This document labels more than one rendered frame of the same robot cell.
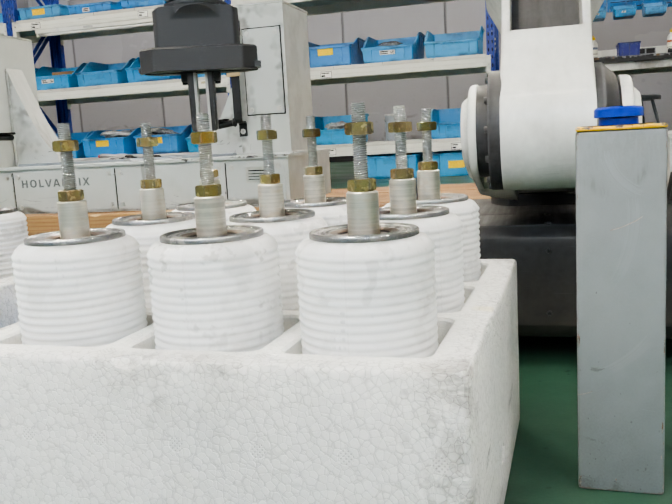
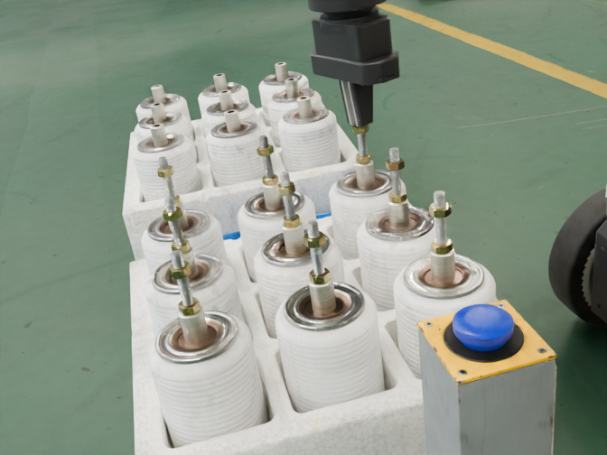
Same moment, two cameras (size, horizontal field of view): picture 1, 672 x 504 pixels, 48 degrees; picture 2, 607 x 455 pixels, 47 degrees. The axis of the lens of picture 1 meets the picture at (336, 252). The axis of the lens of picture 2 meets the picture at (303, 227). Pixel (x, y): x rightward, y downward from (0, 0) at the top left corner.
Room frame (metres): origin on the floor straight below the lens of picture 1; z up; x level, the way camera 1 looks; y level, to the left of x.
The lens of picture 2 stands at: (0.38, -0.53, 0.62)
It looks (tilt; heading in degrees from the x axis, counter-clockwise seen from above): 28 degrees down; 63
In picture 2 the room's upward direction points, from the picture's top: 9 degrees counter-clockwise
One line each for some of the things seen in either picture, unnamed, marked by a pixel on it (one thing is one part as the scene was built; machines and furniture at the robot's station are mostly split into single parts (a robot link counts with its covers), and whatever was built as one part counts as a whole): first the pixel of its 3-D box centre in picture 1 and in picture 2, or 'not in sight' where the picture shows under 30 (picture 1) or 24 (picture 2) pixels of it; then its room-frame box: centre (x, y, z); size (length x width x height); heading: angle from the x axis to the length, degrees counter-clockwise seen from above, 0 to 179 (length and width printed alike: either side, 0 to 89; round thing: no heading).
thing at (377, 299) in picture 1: (370, 361); (216, 412); (0.52, -0.02, 0.16); 0.10 x 0.10 x 0.18
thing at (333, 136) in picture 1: (338, 129); not in sight; (5.62, -0.07, 0.36); 0.50 x 0.38 x 0.21; 166
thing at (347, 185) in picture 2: (211, 206); (366, 183); (0.81, 0.13, 0.25); 0.08 x 0.08 x 0.01
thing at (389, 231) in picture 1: (364, 234); (197, 337); (0.52, -0.02, 0.25); 0.08 x 0.08 x 0.01
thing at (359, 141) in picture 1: (360, 159); (185, 290); (0.52, -0.02, 0.30); 0.01 x 0.01 x 0.08
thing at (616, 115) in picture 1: (618, 118); (482, 330); (0.65, -0.24, 0.32); 0.04 x 0.04 x 0.02
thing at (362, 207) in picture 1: (363, 215); (194, 325); (0.52, -0.02, 0.26); 0.02 x 0.02 x 0.03
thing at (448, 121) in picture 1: (459, 122); not in sight; (5.41, -0.92, 0.36); 0.50 x 0.38 x 0.21; 165
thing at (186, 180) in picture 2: not in sight; (173, 194); (0.68, 0.50, 0.16); 0.10 x 0.10 x 0.18
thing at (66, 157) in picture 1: (68, 172); (169, 187); (0.59, 0.20, 0.30); 0.01 x 0.01 x 0.08
